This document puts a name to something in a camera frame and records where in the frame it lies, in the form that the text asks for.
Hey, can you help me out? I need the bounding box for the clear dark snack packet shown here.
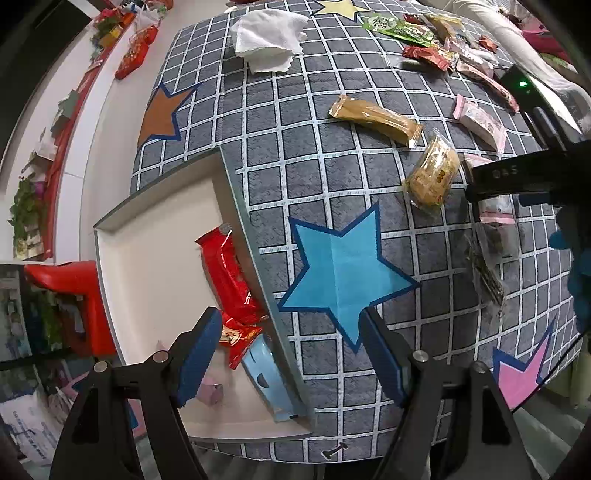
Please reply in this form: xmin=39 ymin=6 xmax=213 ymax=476
xmin=464 ymin=226 xmax=509 ymax=319

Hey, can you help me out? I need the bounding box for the grey checked star cloth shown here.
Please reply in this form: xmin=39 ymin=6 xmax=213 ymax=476
xmin=129 ymin=0 xmax=583 ymax=462

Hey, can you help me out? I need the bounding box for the light blue snack packet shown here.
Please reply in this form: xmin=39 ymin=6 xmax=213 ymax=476
xmin=241 ymin=335 xmax=298 ymax=423

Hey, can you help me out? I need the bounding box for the long brown snack packet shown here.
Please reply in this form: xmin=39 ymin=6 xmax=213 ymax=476
xmin=329 ymin=95 xmax=424 ymax=148

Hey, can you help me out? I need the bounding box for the pink white snack packet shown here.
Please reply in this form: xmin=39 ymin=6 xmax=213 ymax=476
xmin=453 ymin=95 xmax=506 ymax=153

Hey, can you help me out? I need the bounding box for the pink-edged brown snack packet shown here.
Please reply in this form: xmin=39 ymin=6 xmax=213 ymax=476
xmin=462 ymin=153 xmax=516 ymax=254

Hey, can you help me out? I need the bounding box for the red plastic stool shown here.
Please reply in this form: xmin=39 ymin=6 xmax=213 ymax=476
xmin=23 ymin=261 xmax=117 ymax=357

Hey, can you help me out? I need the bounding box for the yellow cracker packet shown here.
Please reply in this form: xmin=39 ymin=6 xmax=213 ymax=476
xmin=403 ymin=130 xmax=462 ymax=210

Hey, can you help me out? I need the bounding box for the person's right hand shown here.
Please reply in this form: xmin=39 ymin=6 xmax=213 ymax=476
xmin=549 ymin=203 xmax=591 ymax=333

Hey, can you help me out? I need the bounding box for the green plant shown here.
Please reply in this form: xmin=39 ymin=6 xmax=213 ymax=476
xmin=8 ymin=178 xmax=48 ymax=259

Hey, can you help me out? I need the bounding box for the red bag of packets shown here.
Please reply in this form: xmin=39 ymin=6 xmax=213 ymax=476
xmin=115 ymin=25 xmax=159 ymax=80

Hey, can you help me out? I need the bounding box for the long red snack packet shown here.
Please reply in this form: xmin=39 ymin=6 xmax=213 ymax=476
xmin=195 ymin=224 xmax=269 ymax=325

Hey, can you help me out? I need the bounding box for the small pink snack packet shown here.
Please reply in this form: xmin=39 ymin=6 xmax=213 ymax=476
xmin=154 ymin=340 xmax=225 ymax=409

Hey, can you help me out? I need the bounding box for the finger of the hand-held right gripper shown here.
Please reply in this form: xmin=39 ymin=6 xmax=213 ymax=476
xmin=465 ymin=148 xmax=570 ymax=204

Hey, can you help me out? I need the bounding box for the pile of colourful packets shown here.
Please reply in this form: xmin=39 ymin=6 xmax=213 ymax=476
xmin=90 ymin=0 xmax=175 ymax=48

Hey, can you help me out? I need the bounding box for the tan snack packet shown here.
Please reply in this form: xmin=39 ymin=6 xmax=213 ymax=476
xmin=425 ymin=14 xmax=463 ymax=43

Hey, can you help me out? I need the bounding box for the white shallow box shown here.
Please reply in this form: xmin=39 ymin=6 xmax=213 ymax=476
xmin=93 ymin=148 xmax=315 ymax=445

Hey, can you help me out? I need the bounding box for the long pink snack packet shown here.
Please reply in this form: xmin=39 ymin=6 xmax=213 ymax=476
xmin=455 ymin=60 xmax=520 ymax=114

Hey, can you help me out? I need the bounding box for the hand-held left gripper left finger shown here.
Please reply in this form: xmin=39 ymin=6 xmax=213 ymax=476
xmin=48 ymin=306 xmax=225 ymax=480

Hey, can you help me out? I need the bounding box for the green snack packet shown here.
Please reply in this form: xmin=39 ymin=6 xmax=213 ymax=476
xmin=360 ymin=13 xmax=437 ymax=47

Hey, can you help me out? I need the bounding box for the white folded towel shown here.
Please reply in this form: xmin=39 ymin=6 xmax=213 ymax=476
xmin=230 ymin=10 xmax=309 ymax=75

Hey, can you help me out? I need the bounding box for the red yellow snack packet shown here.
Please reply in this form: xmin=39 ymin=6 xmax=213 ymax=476
xmin=217 ymin=311 xmax=265 ymax=370

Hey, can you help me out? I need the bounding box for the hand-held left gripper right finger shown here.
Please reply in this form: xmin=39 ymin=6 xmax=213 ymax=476
xmin=358 ymin=306 xmax=541 ymax=480

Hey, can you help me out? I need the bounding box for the dark red snack packet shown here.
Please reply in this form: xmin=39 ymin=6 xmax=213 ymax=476
xmin=402 ymin=44 xmax=460 ymax=73

